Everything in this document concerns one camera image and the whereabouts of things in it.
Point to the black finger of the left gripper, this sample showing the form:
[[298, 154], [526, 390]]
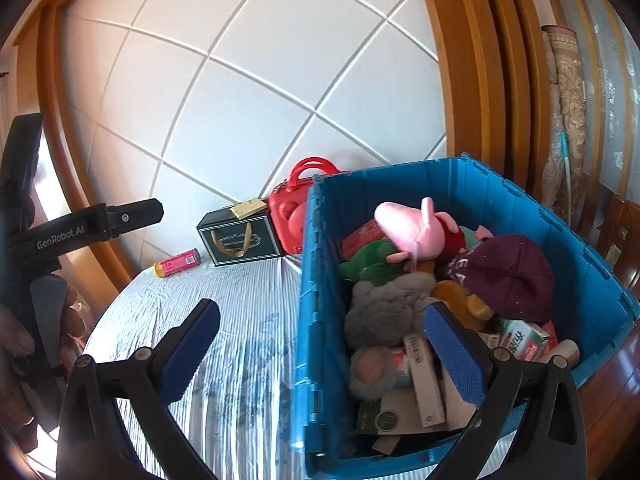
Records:
[[134, 216]]

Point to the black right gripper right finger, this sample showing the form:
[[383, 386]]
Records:
[[550, 442]]

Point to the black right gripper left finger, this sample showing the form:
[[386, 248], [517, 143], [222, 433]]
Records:
[[94, 443]]

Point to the white lint roller refill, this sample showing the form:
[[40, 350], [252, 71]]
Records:
[[566, 348]]

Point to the red white ointment box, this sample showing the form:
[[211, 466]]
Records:
[[424, 379]]

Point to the maroon cap with lettering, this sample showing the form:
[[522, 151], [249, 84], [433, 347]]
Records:
[[510, 274]]

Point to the grey koala plush toy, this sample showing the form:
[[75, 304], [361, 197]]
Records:
[[384, 315]]

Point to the pink pig plush toy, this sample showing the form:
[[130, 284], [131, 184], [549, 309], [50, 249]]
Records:
[[424, 234]]

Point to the person's hand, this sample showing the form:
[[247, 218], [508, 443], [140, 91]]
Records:
[[16, 414]]

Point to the pink yellow snack can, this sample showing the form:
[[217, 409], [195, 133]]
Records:
[[176, 264]]

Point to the green white snack packet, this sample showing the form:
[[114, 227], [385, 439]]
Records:
[[525, 341]]

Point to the black coffee cup gift box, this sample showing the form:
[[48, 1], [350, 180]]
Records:
[[229, 240]]

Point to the yellow card on box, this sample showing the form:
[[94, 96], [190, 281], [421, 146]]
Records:
[[246, 209]]

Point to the blue plastic storage crate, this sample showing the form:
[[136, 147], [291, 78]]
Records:
[[355, 414]]

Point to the white striped bed sheet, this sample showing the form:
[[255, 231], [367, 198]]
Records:
[[237, 410]]

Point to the red bear plastic case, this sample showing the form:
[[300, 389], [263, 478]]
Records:
[[287, 202]]

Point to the orange plush toy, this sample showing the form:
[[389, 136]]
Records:
[[436, 284]]

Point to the green plush toy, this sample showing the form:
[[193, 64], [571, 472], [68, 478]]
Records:
[[370, 264]]

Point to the rolled patterned carpet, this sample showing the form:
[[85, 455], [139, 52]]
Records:
[[568, 113]]

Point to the teal mop handle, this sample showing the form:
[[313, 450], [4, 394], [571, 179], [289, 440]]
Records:
[[565, 150]]

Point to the wooden headboard frame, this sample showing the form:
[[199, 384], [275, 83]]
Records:
[[205, 103]]

